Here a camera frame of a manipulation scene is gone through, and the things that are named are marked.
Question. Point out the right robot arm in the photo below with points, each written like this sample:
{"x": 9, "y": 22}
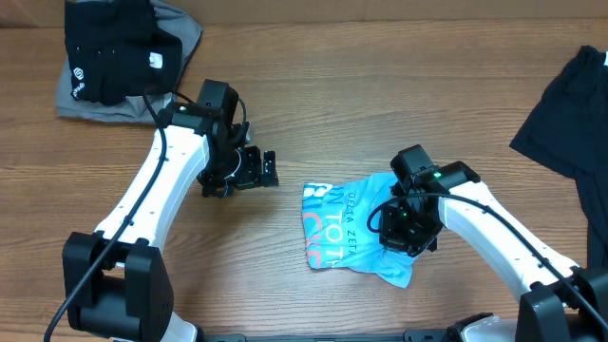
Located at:
{"x": 558, "y": 300}

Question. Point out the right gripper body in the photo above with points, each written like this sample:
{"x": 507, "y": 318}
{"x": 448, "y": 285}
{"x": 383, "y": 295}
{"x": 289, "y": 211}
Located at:
{"x": 411, "y": 230}

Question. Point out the light blue t-shirt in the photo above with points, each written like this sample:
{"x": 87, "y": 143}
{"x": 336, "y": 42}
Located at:
{"x": 334, "y": 218}

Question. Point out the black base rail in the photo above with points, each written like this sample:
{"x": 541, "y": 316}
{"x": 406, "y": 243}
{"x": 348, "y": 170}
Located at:
{"x": 323, "y": 338}

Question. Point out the grey folded garment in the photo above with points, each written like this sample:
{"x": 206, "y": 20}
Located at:
{"x": 134, "y": 109}

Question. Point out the black folded garment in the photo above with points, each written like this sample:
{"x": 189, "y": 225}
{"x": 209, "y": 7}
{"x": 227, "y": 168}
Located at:
{"x": 115, "y": 50}

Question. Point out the black garment at right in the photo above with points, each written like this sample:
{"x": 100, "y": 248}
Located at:
{"x": 566, "y": 132}

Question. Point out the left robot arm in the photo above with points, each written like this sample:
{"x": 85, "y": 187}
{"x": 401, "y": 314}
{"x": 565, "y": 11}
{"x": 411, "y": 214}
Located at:
{"x": 117, "y": 285}

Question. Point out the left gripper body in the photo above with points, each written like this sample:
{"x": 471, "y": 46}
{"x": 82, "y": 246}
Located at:
{"x": 239, "y": 168}

